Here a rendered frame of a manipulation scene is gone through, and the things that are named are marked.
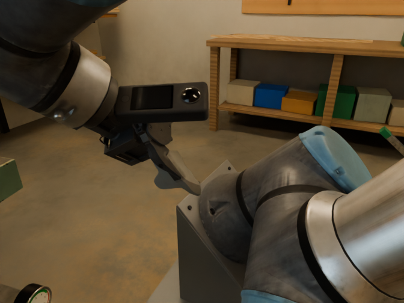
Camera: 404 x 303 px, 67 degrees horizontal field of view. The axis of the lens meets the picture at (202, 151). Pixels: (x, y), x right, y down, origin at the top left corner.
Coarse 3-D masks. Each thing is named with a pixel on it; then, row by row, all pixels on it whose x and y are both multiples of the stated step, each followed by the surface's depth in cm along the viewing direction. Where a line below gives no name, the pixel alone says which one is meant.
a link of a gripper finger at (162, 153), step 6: (150, 144) 40; (156, 144) 40; (150, 150) 40; (156, 150) 40; (162, 150) 41; (168, 150) 42; (150, 156) 41; (156, 156) 40; (162, 156) 41; (156, 162) 41; (162, 162) 40; (168, 162) 41; (162, 168) 41; (168, 168) 41; (174, 168) 42; (174, 174) 42; (180, 174) 43; (174, 180) 43
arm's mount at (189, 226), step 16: (208, 176) 67; (176, 208) 57; (192, 208) 59; (192, 224) 57; (192, 240) 58; (208, 240) 57; (192, 256) 60; (208, 256) 58; (192, 272) 62; (208, 272) 60; (224, 272) 57; (240, 272) 58; (192, 288) 64; (208, 288) 62; (224, 288) 59; (240, 288) 57
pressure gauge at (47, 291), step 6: (24, 288) 54; (30, 288) 54; (36, 288) 54; (42, 288) 54; (48, 288) 56; (18, 294) 53; (24, 294) 53; (30, 294) 53; (36, 294) 54; (42, 294) 55; (48, 294) 56; (18, 300) 52; (24, 300) 52; (30, 300) 52; (36, 300) 54; (42, 300) 55; (48, 300) 57
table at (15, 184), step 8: (0, 160) 52; (8, 160) 52; (0, 168) 50; (8, 168) 52; (16, 168) 54; (0, 176) 51; (8, 176) 52; (16, 176) 54; (0, 184) 51; (8, 184) 52; (16, 184) 54; (0, 192) 51; (8, 192) 53; (0, 200) 51
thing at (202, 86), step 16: (128, 96) 38; (144, 96) 37; (160, 96) 37; (176, 96) 37; (192, 96) 36; (208, 96) 39; (128, 112) 37; (144, 112) 36; (160, 112) 36; (176, 112) 36; (192, 112) 36; (208, 112) 37
